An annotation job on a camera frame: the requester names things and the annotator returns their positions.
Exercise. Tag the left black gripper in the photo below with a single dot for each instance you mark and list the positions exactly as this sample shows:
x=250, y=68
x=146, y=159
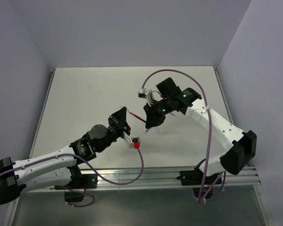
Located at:
x=115, y=118

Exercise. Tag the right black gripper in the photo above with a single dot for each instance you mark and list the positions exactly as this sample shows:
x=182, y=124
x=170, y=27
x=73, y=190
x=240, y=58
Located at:
x=153, y=119

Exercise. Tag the red pen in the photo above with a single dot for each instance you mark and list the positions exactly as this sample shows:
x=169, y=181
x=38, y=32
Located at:
x=136, y=116

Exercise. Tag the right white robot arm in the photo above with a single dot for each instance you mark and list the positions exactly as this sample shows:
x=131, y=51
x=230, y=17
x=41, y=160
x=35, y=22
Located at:
x=239, y=146

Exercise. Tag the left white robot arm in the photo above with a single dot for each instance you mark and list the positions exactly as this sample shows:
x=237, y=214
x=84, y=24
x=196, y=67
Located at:
x=59, y=168

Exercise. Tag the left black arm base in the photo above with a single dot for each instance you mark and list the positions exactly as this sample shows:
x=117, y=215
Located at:
x=75, y=192

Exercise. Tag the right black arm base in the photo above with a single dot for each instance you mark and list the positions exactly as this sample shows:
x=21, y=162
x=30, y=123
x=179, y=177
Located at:
x=194, y=178

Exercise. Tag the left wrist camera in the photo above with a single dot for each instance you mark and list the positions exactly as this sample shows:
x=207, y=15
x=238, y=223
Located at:
x=132, y=142

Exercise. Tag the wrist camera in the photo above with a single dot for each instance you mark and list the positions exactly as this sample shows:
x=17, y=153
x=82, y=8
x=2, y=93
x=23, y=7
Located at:
x=132, y=142
x=146, y=94

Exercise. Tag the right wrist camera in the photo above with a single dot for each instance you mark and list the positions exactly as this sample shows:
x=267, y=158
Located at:
x=146, y=94

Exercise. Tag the aluminium mounting rail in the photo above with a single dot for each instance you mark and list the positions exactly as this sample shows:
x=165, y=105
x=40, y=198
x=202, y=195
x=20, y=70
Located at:
x=151, y=178

